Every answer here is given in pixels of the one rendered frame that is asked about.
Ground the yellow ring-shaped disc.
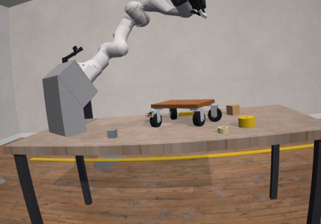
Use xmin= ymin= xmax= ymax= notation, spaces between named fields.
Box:
xmin=238 ymin=116 xmax=255 ymax=128

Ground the cream roll of masking tape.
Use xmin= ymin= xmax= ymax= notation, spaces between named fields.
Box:
xmin=218 ymin=126 xmax=228 ymax=134

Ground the small brown cube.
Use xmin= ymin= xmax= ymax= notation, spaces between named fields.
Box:
xmin=226 ymin=104 xmax=240 ymax=116

